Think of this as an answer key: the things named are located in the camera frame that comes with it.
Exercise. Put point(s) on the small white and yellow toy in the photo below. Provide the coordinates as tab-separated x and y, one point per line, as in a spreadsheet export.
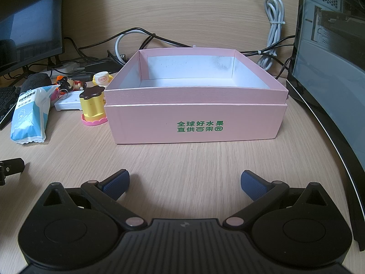
101	77

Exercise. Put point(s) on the black cloth pouch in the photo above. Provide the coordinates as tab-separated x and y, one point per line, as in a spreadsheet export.
35	81

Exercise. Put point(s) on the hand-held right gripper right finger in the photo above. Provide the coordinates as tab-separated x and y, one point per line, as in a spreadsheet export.
252	185

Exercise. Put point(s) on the black computer monitor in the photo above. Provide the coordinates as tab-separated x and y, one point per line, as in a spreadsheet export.
28	11

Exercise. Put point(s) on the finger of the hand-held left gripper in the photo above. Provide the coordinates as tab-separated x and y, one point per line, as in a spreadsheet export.
12	166

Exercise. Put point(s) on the white rectangular block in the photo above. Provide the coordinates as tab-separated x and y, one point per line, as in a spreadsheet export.
68	104

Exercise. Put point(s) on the white power strip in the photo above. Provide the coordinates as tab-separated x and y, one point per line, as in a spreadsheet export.
65	68

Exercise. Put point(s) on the yellow toy with brown lid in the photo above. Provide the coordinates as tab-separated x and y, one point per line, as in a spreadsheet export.
91	105

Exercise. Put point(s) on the black power adapter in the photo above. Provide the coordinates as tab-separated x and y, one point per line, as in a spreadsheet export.
99	64

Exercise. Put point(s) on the computer case with glass panel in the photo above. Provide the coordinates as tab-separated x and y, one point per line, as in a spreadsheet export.
328	48

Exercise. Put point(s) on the blue and white tissue packet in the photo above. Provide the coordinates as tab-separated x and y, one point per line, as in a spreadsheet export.
27	117

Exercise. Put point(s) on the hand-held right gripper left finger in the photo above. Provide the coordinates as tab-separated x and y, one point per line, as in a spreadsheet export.
117	185

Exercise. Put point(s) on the black keyboard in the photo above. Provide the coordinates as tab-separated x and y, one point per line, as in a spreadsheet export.
7	102

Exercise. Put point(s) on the pink cardboard box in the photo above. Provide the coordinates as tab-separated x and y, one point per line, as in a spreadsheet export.
142	125

